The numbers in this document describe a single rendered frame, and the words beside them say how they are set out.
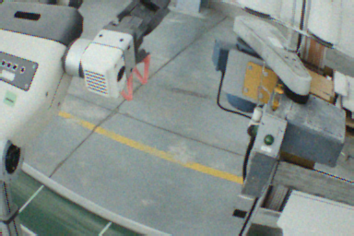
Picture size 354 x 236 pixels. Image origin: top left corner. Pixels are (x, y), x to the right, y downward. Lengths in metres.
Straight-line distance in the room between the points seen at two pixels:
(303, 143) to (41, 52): 0.74
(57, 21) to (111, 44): 0.18
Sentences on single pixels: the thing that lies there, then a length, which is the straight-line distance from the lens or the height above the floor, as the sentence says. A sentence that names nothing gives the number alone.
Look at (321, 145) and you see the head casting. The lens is 1.31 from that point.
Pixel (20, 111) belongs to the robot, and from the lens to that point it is 1.10.
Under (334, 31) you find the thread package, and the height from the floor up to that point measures 1.58.
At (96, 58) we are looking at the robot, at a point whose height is 1.48.
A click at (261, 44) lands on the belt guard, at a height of 1.41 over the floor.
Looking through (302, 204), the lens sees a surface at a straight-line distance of 1.62.
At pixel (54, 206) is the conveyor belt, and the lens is 2.27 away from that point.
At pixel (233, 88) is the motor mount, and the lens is 1.72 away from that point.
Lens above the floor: 1.90
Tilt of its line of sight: 29 degrees down
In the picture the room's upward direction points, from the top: 11 degrees clockwise
